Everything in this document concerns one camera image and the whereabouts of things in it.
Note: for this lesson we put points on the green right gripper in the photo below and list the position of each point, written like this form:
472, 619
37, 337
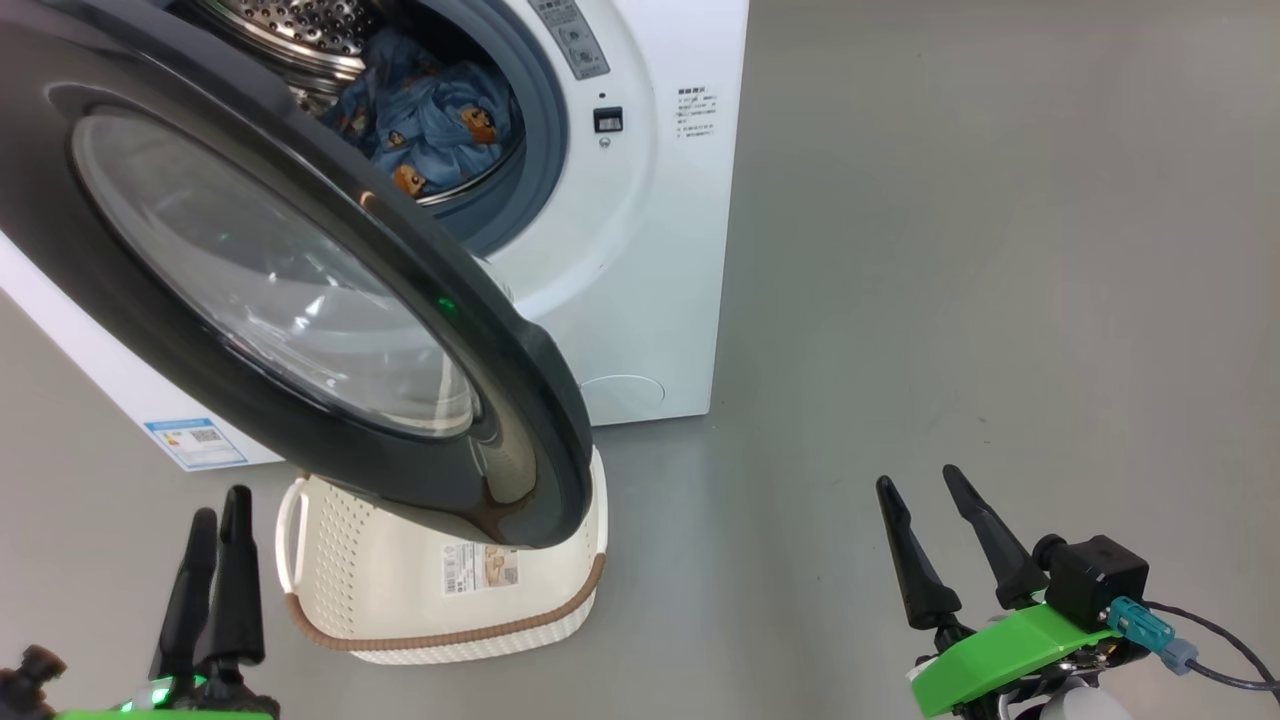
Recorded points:
1000, 655

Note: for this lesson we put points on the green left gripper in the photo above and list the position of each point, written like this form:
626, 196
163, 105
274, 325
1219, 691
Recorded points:
180, 705

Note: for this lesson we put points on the black round glass washer door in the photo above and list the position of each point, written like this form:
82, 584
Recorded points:
100, 250

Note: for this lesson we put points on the blue cartoon garment with pen mark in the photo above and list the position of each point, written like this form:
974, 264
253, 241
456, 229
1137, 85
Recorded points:
460, 125

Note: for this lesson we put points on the white front-load washing machine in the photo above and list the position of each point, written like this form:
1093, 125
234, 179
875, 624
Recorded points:
650, 300

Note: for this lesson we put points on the black door latch socket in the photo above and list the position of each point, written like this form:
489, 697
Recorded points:
608, 120

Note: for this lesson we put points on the perforated steel washer drum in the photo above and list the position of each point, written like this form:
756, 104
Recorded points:
300, 30

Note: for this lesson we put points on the blue energy label sticker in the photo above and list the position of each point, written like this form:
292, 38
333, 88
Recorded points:
195, 443

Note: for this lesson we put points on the white perforated brown-rimmed laundry basket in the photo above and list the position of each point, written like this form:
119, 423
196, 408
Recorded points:
380, 590

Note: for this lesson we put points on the paper basket label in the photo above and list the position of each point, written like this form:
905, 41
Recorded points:
480, 570

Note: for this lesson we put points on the round white filter cover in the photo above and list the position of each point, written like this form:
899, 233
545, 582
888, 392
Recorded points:
625, 400

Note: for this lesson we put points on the printed text notice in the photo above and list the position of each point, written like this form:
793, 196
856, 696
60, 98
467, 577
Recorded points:
696, 112

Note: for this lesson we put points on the grey warning sticker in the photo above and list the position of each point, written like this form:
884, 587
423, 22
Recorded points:
572, 38

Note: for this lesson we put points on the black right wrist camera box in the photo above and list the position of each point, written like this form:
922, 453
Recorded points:
1095, 580

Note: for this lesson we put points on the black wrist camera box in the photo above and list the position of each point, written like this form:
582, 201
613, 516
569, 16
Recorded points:
1095, 580
30, 680

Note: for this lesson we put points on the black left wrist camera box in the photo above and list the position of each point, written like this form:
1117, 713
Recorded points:
30, 680

